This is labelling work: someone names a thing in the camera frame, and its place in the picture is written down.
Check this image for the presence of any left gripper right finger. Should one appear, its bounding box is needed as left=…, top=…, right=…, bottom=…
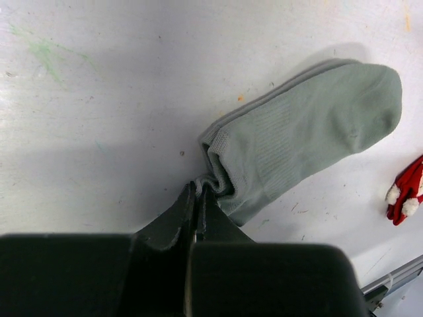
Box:
left=195, top=186, right=254, bottom=243

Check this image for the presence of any grey ankle sock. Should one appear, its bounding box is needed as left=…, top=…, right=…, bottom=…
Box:
left=196, top=59, right=403, bottom=226

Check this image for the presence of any aluminium frame rail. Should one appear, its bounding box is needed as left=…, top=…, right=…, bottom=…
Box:
left=362, top=256, right=422, bottom=316

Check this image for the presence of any red santa sock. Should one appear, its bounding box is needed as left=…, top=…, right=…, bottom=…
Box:
left=385, top=156, right=422, bottom=226

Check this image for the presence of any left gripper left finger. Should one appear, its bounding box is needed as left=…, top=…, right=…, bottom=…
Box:
left=132, top=182, right=196, bottom=251

